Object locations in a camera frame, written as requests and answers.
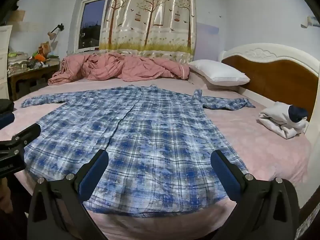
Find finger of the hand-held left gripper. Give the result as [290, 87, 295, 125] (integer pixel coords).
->
[0, 123, 42, 157]

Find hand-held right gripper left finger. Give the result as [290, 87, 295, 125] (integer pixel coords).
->
[27, 149, 109, 240]

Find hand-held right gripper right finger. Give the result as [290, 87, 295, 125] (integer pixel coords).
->
[210, 150, 300, 240]

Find blue plaid shirt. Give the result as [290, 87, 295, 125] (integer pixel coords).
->
[21, 85, 256, 218]

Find bed with pink sheet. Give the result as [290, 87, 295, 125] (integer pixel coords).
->
[0, 75, 313, 240]

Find wooden side table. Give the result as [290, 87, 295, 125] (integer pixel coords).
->
[7, 64, 60, 100]

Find stack of old papers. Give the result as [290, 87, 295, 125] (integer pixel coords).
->
[7, 51, 33, 70]

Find folded white garment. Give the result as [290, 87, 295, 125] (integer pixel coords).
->
[258, 102, 310, 139]

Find white drawer cabinet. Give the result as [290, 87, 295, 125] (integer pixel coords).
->
[0, 25, 13, 100]

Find brown paper bag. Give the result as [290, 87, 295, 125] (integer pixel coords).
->
[39, 41, 51, 56]

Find white pillow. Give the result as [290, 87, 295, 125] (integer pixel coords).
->
[188, 59, 250, 86]

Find wooden bed headboard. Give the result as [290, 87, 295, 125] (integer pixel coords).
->
[218, 43, 320, 140]

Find pink checked quilt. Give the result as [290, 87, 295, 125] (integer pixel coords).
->
[48, 53, 190, 85]

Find white framed window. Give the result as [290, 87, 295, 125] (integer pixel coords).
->
[74, 0, 118, 53]

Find tree print curtain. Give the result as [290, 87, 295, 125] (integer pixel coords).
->
[99, 0, 198, 64]

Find pink wall lamp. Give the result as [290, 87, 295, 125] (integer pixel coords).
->
[47, 23, 64, 40]

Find cardboard wall patch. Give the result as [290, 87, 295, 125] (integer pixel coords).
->
[11, 10, 26, 22]

